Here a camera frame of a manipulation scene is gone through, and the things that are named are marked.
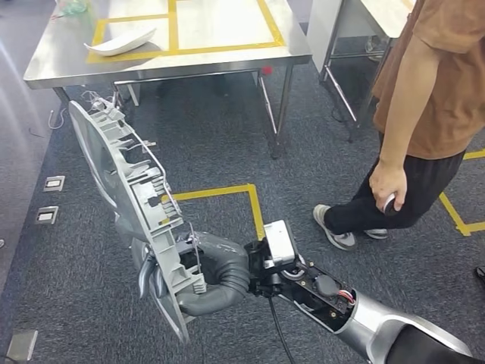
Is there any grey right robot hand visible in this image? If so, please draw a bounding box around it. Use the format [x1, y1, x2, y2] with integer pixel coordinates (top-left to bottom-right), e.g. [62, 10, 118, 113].
[138, 233, 245, 318]

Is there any person's hand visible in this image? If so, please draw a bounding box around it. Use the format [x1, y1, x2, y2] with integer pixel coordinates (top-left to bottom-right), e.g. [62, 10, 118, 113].
[369, 159, 408, 213]

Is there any black white handheld controller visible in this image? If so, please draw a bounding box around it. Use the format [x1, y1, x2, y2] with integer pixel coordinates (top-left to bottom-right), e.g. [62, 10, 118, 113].
[382, 193, 398, 217]

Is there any silver plastic wheel cover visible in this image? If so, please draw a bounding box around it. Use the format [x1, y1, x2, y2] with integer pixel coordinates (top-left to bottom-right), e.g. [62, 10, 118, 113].
[69, 98, 207, 345]

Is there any stainless steel workbench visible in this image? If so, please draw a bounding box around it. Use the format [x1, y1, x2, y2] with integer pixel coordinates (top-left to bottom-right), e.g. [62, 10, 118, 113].
[23, 0, 312, 159]
[306, 0, 418, 142]

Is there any white curved plastic part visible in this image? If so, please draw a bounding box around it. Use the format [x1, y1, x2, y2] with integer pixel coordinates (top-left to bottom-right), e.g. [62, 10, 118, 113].
[84, 26, 158, 57]

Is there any standing person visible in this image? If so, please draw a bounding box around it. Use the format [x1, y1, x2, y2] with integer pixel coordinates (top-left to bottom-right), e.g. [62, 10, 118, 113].
[312, 0, 485, 253]

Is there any steel floor socket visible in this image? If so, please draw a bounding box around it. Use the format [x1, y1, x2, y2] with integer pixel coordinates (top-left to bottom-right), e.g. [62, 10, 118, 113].
[5, 330, 39, 362]
[35, 206, 60, 225]
[42, 175, 66, 193]

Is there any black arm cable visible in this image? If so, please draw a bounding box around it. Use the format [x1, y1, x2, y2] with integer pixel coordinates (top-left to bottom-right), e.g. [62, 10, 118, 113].
[268, 297, 296, 364]

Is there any white floor cable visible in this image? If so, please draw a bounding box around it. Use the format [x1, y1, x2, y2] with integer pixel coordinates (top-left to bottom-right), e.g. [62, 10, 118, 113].
[48, 108, 67, 130]

